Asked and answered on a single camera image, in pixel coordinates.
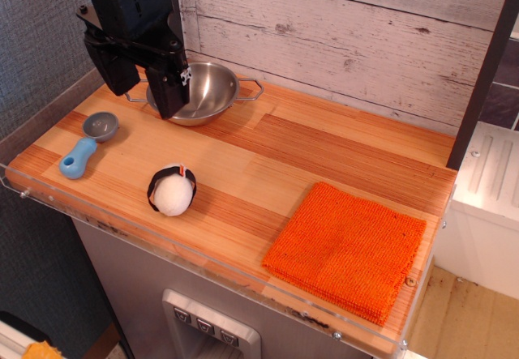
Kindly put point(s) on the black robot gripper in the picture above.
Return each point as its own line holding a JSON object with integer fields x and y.
{"x": 123, "y": 34}

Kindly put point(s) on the white dough with black band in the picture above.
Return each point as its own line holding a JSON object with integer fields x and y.
{"x": 172, "y": 190}

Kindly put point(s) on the blue grey ice cream scoop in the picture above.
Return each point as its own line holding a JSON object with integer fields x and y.
{"x": 97, "y": 128}

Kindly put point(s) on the silver toy fridge dispenser panel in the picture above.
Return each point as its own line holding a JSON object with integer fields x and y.
{"x": 199, "y": 331}

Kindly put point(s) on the orange folded cloth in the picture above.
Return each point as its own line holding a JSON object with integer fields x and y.
{"x": 349, "y": 251}

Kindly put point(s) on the yellow object at corner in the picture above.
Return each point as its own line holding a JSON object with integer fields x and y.
{"x": 41, "y": 350}

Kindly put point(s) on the white plastic appliance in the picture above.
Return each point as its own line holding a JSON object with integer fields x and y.
{"x": 478, "y": 240}

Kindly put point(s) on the stainless steel bowl with handles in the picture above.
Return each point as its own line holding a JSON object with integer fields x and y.
{"x": 212, "y": 89}

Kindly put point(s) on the dark vertical post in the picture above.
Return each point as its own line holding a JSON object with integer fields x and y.
{"x": 495, "y": 51}

